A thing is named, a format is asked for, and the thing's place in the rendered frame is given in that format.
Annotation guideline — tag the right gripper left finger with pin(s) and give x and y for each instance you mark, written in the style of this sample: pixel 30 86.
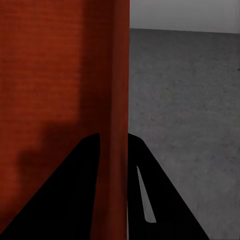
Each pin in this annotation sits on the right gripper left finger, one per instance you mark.
pixel 62 209

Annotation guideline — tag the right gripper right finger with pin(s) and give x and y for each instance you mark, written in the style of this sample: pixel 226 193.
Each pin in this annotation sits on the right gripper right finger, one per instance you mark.
pixel 174 220

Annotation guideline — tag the storage box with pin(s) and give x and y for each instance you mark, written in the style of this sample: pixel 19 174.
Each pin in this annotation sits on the storage box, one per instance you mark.
pixel 64 75

